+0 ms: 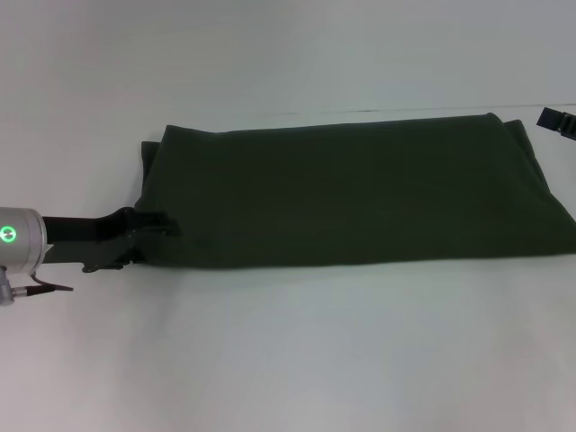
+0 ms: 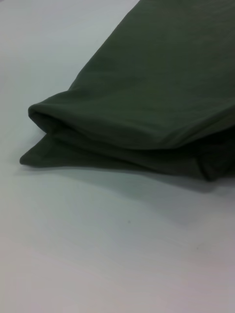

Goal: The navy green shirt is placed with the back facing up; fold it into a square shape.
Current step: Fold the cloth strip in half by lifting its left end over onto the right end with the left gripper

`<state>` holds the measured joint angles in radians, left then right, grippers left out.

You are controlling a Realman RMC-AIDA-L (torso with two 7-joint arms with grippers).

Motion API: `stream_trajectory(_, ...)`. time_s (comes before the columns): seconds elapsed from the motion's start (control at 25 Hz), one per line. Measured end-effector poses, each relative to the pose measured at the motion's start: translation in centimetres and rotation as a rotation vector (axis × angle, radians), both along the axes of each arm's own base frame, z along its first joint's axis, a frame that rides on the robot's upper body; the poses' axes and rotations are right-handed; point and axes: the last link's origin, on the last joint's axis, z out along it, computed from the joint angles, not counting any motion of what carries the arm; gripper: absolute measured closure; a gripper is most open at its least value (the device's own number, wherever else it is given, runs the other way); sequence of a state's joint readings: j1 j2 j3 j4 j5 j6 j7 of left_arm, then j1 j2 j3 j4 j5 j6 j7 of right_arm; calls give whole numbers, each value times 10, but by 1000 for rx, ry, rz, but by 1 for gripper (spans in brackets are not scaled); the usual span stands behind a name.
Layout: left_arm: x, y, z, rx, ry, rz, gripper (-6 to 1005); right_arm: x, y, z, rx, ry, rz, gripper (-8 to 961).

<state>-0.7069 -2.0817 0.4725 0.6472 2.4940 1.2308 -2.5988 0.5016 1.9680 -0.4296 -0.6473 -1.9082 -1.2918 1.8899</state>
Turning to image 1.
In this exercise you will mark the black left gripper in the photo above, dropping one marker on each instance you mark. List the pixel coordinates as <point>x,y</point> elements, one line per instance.
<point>90,238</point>

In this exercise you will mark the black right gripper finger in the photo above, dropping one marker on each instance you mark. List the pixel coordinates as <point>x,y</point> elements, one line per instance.
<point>558,121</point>

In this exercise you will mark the dark green t-shirt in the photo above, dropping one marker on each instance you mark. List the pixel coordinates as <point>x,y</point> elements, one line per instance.
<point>337,193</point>

